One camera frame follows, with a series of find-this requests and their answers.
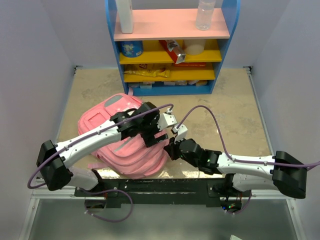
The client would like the pink student backpack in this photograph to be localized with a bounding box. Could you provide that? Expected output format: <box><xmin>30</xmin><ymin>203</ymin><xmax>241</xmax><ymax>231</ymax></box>
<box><xmin>77</xmin><ymin>93</ymin><xmax>169</xmax><ymax>179</ymax></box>

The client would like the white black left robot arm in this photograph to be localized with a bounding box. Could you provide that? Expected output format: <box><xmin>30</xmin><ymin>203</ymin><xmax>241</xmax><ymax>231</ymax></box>
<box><xmin>32</xmin><ymin>102</ymin><xmax>174</xmax><ymax>196</ymax></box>

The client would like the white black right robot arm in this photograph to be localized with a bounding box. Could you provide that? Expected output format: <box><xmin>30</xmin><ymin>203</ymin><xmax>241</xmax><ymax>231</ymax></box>
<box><xmin>164</xmin><ymin>138</ymin><xmax>308</xmax><ymax>199</ymax></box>

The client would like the yellow chips bag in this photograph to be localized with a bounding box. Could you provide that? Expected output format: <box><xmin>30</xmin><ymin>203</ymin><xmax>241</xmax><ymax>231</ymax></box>
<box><xmin>124</xmin><ymin>63</ymin><xmax>170</xmax><ymax>78</ymax></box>

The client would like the blue pink yellow shelf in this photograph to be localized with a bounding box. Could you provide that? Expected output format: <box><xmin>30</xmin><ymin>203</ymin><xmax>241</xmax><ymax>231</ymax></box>
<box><xmin>105</xmin><ymin>0</ymin><xmax>241</xmax><ymax>96</ymax></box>

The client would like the red silver snack box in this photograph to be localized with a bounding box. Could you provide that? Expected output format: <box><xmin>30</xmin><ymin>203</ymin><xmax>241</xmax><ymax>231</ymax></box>
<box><xmin>158</xmin><ymin>39</ymin><xmax>186</xmax><ymax>64</ymax></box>

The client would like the blue cartoon can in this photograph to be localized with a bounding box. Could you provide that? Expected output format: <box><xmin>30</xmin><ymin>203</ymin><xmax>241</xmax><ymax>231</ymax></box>
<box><xmin>120</xmin><ymin>40</ymin><xmax>144</xmax><ymax>58</ymax></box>

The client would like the white translucent cup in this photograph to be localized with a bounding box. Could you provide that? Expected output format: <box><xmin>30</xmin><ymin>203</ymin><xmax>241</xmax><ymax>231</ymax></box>
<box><xmin>183</xmin><ymin>39</ymin><xmax>206</xmax><ymax>56</ymax></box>

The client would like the white bottle on shelf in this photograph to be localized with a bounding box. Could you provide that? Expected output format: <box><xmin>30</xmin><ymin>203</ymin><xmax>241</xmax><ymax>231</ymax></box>
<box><xmin>115</xmin><ymin>0</ymin><xmax>134</xmax><ymax>34</ymax></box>

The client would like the clear plastic water bottle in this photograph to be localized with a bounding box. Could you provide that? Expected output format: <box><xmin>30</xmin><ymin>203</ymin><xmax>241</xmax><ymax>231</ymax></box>
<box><xmin>195</xmin><ymin>0</ymin><xmax>216</xmax><ymax>31</ymax></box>

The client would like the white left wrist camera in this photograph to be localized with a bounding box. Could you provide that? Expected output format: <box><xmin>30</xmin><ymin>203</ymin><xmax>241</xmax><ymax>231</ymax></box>
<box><xmin>157</xmin><ymin>113</ymin><xmax>178</xmax><ymax>131</ymax></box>

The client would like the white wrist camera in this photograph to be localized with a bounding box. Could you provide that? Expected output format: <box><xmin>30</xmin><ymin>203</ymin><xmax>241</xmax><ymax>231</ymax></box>
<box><xmin>171</xmin><ymin>124</ymin><xmax>188</xmax><ymax>144</ymax></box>
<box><xmin>157</xmin><ymin>113</ymin><xmax>178</xmax><ymax>131</ymax></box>

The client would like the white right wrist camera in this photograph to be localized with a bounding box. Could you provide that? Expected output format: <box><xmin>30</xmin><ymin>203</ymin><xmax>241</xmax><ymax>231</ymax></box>
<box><xmin>171</xmin><ymin>124</ymin><xmax>188</xmax><ymax>144</ymax></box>

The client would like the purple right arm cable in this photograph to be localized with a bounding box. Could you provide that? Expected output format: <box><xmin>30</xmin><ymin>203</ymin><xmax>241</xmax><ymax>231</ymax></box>
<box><xmin>172</xmin><ymin>104</ymin><xmax>320</xmax><ymax>216</ymax></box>

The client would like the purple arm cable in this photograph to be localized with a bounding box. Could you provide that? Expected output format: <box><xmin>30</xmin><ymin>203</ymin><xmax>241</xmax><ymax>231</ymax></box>
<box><xmin>26</xmin><ymin>103</ymin><xmax>175</xmax><ymax>222</ymax></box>
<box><xmin>172</xmin><ymin>104</ymin><xmax>320</xmax><ymax>216</ymax></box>

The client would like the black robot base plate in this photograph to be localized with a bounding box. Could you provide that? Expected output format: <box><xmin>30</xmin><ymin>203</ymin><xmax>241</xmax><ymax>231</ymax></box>
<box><xmin>74</xmin><ymin>177</ymin><xmax>250</xmax><ymax>208</ymax></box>

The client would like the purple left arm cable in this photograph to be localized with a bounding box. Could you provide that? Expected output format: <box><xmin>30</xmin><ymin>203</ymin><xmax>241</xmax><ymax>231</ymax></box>
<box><xmin>26</xmin><ymin>103</ymin><xmax>175</xmax><ymax>222</ymax></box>

